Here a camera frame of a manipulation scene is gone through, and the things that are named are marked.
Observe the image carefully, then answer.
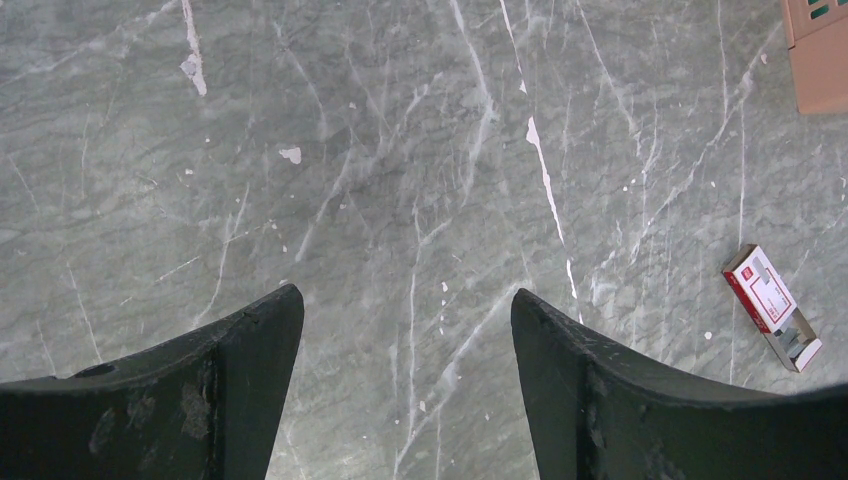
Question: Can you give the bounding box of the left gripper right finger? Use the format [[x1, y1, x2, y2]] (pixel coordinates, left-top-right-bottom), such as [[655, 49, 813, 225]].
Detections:
[[511, 289, 847, 479]]

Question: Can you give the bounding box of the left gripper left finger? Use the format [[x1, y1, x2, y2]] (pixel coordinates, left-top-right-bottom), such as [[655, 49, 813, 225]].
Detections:
[[1, 284, 305, 479]]

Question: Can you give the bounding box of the red white staple box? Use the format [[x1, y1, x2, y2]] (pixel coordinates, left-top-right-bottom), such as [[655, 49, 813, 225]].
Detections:
[[722, 244, 822, 373]]

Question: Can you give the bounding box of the orange file organizer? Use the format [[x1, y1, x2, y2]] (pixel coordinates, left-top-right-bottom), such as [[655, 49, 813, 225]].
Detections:
[[780, 0, 847, 115]]

